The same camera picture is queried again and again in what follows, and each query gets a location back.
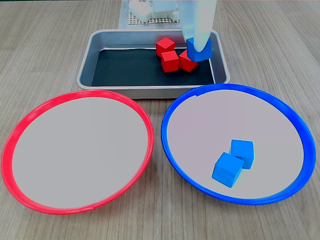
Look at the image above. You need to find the blue wooden block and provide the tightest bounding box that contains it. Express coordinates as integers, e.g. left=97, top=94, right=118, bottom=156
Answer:
left=186, top=37, right=213, bottom=63
left=230, top=138, right=255, bottom=170
left=211, top=151, right=245, bottom=189

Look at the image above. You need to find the red wooden block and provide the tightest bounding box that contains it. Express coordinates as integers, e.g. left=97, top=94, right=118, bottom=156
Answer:
left=161, top=50, right=180, bottom=74
left=155, top=37, right=176, bottom=58
left=178, top=49, right=199, bottom=73

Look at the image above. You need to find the black tray liner mat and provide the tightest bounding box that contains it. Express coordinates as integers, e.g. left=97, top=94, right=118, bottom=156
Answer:
left=91, top=47, right=216, bottom=88

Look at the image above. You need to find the silver metal tray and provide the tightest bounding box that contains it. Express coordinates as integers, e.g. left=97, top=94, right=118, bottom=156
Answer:
left=76, top=28, right=231, bottom=100

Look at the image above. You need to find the white mesh anti-slip mat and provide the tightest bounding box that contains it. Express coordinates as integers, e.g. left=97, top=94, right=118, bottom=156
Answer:
left=128, top=9, right=182, bottom=26

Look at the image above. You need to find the blue-rimmed white dish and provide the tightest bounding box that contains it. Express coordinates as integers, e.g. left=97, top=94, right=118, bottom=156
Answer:
left=160, top=82, right=317, bottom=206

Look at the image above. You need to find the red-rimmed white dish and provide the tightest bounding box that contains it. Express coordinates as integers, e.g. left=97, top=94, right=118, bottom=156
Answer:
left=0, top=89, right=155, bottom=216

